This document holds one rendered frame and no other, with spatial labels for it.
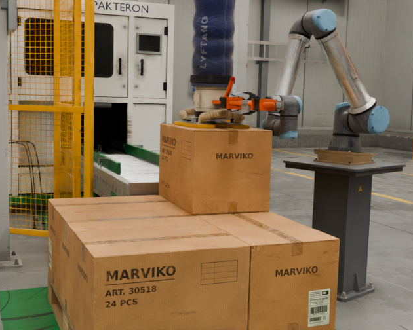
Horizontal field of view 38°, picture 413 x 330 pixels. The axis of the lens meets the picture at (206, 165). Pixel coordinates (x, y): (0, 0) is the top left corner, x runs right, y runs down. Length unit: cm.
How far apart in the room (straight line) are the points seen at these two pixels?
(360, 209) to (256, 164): 83
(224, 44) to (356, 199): 114
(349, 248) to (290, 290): 109
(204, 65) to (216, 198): 68
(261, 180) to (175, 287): 91
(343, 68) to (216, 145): 82
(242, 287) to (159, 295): 33
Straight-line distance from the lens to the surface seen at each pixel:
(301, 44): 325
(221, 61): 307
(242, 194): 293
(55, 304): 327
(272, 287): 241
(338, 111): 349
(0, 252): 410
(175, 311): 228
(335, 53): 320
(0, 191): 402
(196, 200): 285
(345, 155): 338
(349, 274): 355
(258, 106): 260
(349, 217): 345
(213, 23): 308
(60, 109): 421
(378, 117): 333
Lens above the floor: 110
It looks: 6 degrees down
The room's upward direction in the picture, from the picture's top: 2 degrees clockwise
